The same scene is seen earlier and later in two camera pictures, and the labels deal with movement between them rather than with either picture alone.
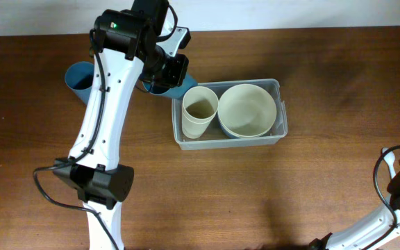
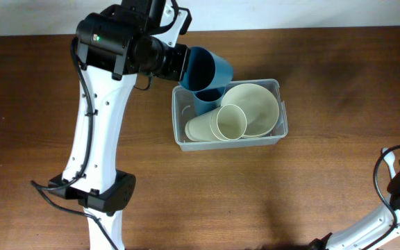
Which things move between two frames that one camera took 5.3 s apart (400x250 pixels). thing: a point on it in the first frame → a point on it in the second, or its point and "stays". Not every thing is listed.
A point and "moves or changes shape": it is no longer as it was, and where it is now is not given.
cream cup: (199, 107) → (228, 122)
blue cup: (78, 77) moves or changes shape
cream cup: (198, 112) → (209, 127)
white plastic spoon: (389, 158) stays
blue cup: (176, 92) → (207, 99)
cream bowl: (246, 110) stays
